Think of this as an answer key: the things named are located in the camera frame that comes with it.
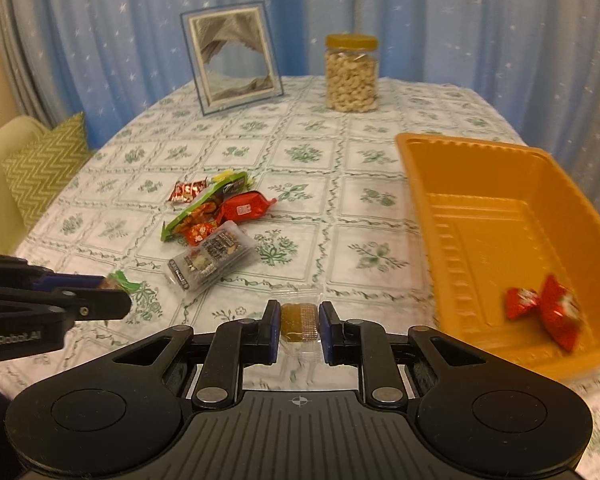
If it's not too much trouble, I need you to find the green-wrapped small candy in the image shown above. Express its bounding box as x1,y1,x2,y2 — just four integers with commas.
98,270,142,295

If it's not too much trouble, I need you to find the clear grey snack packet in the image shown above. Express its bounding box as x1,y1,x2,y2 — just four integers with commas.
163,221,256,297

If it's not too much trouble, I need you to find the large red snack packet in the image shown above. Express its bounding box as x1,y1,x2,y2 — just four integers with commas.
215,191,277,224

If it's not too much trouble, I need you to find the green long snack packet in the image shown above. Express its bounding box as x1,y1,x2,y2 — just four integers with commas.
160,170,249,242

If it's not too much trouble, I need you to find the red silver shiny candy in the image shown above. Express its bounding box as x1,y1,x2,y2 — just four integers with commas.
168,179,209,205

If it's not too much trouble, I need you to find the small red figure candy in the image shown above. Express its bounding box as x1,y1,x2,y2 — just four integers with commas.
183,221,218,246

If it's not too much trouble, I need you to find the pale yellow sofa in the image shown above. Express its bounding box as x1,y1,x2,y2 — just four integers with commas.
0,116,48,255

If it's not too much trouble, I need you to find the green zigzag cushion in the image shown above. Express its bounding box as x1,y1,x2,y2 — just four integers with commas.
2,113,92,231

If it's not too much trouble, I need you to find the white green floral tablecloth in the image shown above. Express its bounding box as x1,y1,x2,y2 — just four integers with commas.
0,77,600,479

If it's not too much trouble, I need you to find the small red candy in tray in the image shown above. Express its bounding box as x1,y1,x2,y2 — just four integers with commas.
505,287,540,321

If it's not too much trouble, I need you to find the orange plastic tray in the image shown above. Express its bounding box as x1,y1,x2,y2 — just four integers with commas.
396,133,600,379

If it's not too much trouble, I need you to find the cashew jar gold lid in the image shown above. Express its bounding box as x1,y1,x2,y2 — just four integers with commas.
325,34,379,113

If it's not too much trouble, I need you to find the blue star curtain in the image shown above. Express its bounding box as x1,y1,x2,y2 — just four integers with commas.
0,0,600,207

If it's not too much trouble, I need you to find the sand art picture frame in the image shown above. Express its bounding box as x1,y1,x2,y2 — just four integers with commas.
180,1,284,116

